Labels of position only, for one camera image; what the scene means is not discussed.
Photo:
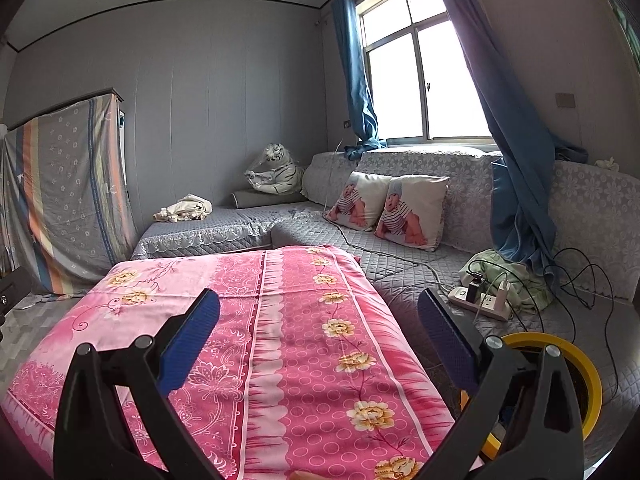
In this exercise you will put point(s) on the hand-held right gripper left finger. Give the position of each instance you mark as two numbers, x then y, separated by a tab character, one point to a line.
192	335

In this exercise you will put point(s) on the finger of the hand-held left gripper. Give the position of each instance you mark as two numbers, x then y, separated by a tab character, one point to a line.
12	290

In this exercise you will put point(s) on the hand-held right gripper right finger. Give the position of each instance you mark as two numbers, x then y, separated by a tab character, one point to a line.
447	340

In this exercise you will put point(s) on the yellow rimmed black trash bin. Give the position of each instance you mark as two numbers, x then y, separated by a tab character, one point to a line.
590	380

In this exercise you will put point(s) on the white power strip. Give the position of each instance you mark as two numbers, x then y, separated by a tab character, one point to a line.
490	306

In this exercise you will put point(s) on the black charger plug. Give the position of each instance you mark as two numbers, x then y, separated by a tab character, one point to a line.
475	291

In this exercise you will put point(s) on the white charger plug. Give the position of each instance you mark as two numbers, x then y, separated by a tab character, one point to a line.
502	290

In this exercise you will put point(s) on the light green cloth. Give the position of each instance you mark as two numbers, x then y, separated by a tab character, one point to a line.
490	265

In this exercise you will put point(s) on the pink floral blanket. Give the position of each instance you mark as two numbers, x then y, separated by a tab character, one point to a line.
300	335

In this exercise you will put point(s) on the grey quilted corner sofa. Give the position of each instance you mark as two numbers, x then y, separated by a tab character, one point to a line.
225	232

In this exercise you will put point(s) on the crumpled cream cloth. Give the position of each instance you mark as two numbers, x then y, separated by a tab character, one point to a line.
185	208

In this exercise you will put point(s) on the baby print pillow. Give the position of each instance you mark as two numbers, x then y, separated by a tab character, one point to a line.
355	205
410	215

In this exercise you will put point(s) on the grey bolster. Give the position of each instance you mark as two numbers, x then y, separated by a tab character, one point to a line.
250	199

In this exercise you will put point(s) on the white tiger plush toy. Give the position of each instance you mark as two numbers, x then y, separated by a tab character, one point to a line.
280	170

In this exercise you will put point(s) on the long blue curtain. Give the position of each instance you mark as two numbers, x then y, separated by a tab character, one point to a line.
510	160

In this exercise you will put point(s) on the window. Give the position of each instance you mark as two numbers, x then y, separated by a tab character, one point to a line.
400	100

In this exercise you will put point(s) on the short blue curtain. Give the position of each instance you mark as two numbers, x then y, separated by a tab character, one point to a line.
357	85

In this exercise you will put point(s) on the wall switch plate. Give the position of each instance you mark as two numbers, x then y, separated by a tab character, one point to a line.
565	100

